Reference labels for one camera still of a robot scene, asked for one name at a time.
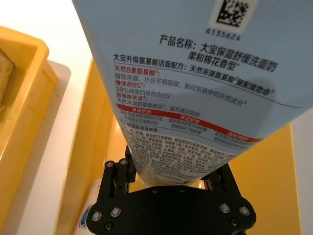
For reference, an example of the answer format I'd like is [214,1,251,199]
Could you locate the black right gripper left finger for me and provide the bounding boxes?
[85,144,136,235]

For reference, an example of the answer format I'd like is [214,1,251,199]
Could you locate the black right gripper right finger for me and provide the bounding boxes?
[203,163,258,235]

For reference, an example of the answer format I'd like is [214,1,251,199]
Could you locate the pale blue face wash tube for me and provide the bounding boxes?
[72,0,313,186]

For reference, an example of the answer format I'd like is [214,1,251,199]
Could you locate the white packet with blue print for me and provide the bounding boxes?
[78,178,103,235]

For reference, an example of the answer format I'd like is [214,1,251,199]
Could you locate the yellow plastic bin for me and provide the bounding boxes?
[55,57,303,235]
[0,25,59,161]

